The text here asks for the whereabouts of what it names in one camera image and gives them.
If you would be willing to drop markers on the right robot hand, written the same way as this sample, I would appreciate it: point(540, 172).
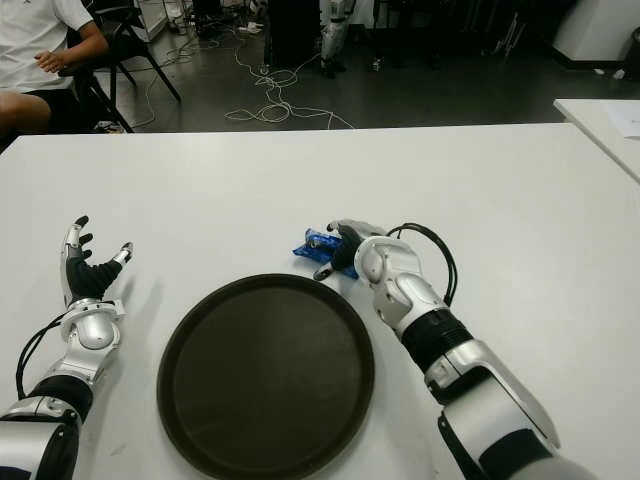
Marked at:
point(350, 240)

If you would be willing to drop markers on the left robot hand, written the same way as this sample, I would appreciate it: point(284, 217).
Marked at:
point(82, 277)

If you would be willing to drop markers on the blue Oreo packet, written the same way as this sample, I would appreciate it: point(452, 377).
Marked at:
point(307, 250)

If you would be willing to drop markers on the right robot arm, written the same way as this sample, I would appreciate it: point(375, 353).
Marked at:
point(400, 290)

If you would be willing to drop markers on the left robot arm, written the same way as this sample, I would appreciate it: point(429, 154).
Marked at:
point(92, 330)

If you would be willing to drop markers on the small floor power socket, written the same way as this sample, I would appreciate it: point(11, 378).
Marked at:
point(107, 127)

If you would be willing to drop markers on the round brown tray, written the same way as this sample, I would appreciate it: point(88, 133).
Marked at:
point(265, 375)

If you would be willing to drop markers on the silver humanoid robot legs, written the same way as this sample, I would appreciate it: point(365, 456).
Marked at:
point(332, 37)

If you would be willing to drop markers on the black cabinet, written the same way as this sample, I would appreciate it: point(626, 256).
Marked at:
point(295, 35)

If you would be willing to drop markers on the black folding chair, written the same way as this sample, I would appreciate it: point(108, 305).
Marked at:
point(125, 50)

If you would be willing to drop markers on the white power strip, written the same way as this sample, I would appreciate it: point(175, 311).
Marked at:
point(251, 28)

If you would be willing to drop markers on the person in white shirt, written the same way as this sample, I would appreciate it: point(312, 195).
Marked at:
point(30, 45)

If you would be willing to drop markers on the white side table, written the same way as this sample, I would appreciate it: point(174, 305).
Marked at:
point(590, 125)

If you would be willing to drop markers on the white paper sheet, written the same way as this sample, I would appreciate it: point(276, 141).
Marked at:
point(627, 120)

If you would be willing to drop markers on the white machine housing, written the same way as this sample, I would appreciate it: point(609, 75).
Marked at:
point(595, 30)

